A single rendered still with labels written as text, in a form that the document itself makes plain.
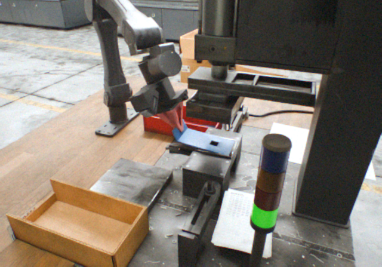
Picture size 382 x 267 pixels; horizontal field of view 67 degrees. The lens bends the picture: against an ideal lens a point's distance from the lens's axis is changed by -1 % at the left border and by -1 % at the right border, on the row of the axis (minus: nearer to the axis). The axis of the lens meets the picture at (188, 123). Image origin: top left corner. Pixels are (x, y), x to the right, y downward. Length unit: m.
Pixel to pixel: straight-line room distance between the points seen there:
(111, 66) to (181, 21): 4.78
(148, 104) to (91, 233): 0.30
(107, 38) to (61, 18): 6.60
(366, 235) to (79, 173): 1.70
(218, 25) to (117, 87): 0.47
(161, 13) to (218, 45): 5.29
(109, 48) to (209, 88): 0.41
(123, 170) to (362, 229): 1.64
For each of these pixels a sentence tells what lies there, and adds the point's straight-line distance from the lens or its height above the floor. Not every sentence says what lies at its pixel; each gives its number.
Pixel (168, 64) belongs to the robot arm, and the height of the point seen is 1.21.
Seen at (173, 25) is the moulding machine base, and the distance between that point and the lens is 5.77.
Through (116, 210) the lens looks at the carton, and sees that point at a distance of 0.66.
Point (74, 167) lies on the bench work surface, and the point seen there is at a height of 0.90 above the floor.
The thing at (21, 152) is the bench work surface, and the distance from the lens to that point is 1.01.
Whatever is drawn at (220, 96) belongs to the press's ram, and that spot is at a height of 1.15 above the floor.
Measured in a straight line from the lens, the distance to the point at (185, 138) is 0.75.
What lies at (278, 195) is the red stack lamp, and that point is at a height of 1.11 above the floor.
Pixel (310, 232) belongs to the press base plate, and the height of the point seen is 0.90.
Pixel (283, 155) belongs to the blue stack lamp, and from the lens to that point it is 0.39.
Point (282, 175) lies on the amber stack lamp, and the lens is 0.42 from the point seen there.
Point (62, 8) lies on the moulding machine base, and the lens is 7.47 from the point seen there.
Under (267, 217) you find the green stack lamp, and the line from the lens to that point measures 0.46.
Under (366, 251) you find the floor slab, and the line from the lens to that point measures 2.01.
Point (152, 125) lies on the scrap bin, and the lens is 0.96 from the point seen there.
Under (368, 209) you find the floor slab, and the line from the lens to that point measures 2.27.
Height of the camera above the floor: 1.40
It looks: 29 degrees down
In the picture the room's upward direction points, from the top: straight up
